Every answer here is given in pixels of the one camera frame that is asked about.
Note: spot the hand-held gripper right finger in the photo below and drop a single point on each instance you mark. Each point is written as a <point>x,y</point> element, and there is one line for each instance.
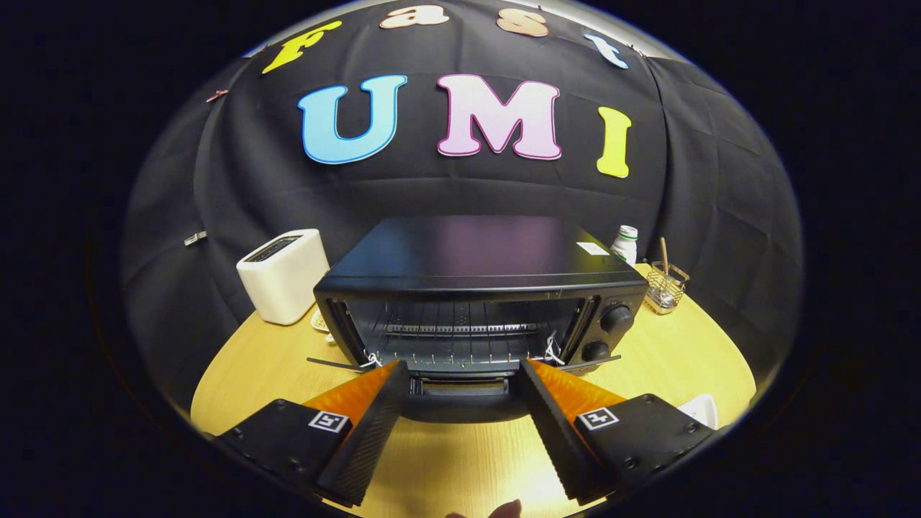
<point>554,432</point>

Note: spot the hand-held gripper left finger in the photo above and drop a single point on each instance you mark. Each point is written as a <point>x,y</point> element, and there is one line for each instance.
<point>374,424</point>

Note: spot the white square plate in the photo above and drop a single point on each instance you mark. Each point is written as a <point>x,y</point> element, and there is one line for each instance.
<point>701,410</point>

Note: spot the black toaster oven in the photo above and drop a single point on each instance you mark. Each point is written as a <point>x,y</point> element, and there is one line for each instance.
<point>468,259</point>

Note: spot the white bread toaster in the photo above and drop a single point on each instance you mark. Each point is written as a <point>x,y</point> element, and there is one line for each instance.
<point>284,277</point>

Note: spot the white bottle with green label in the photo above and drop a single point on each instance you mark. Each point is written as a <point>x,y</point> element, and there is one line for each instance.
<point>624,246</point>

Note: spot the wooden stick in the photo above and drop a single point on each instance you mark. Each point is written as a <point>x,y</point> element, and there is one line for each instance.
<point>664,255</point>

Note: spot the silver metal clip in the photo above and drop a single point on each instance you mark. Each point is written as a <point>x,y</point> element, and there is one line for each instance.
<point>195,238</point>

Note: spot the red clip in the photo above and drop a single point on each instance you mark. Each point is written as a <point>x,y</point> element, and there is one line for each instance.
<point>216,96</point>

